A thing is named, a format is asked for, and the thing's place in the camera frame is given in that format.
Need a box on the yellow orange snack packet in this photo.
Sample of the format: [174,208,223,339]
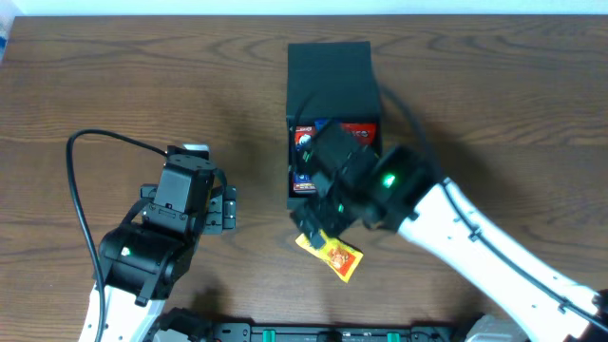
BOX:
[295,230,364,283]

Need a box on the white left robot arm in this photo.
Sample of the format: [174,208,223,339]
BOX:
[79,184,237,341]

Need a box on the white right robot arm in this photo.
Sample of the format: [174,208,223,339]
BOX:
[291,142,607,341]

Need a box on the red Hello Panda box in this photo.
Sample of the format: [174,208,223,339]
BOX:
[294,125,316,150]

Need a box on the red Hacks candy bag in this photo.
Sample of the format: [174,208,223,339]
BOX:
[341,123,377,145]

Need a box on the black gift box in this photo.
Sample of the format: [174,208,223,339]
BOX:
[286,42,383,209]

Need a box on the blue Oreo cookie pack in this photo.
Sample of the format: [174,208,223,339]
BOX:
[314,119,332,131]

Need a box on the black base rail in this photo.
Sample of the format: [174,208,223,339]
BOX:
[206,320,473,342]

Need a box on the blue Eclipse mint box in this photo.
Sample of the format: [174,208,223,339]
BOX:
[293,173,316,194]

